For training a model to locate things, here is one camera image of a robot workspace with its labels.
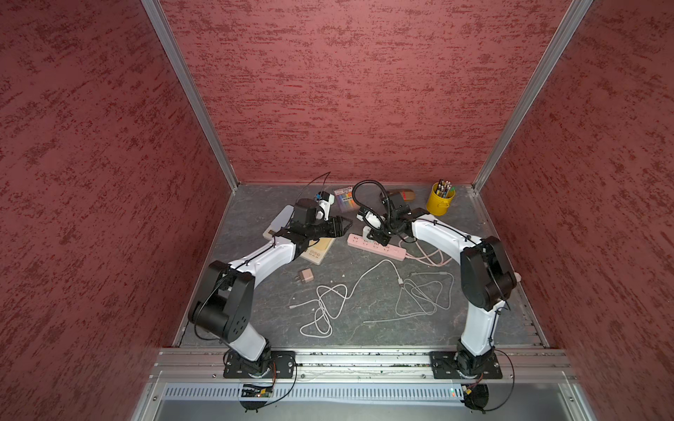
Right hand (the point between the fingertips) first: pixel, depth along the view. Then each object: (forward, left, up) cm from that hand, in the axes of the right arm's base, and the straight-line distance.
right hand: (372, 235), depth 94 cm
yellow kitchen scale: (-3, +21, -6) cm, 22 cm away
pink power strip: (-2, -2, -6) cm, 6 cm away
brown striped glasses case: (+24, -18, -5) cm, 31 cm away
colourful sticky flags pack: (+24, +10, -7) cm, 27 cm away
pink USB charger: (-13, +24, -5) cm, 28 cm away
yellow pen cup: (+16, -29, +1) cm, 33 cm away
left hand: (-2, +10, +9) cm, 13 cm away
